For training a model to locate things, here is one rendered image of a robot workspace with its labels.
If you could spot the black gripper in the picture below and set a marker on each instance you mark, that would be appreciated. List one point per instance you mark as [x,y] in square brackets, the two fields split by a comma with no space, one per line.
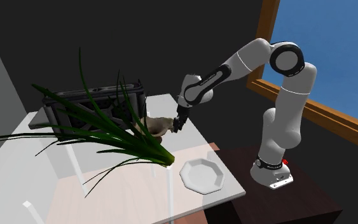
[183,113]

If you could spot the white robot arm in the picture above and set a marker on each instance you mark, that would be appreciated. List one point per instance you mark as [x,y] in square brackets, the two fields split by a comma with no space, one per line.
[287,121]

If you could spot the beige figure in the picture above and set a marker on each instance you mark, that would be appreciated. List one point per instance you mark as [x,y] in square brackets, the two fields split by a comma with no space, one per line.
[157,124]

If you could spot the green long-leaved plant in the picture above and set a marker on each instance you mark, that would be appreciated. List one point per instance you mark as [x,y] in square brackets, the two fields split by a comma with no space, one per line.
[126,139]

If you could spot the white octagonal plate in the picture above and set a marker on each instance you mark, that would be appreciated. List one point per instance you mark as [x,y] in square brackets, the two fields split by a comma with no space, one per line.
[202,176]

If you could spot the white glass table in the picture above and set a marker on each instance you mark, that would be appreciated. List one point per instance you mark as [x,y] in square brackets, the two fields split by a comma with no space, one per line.
[129,192]

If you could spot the dark brown robot stand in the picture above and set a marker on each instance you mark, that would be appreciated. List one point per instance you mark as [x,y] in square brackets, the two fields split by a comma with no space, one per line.
[278,204]

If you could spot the wooden framed window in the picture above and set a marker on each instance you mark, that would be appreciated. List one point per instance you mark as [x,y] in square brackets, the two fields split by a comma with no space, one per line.
[330,40]

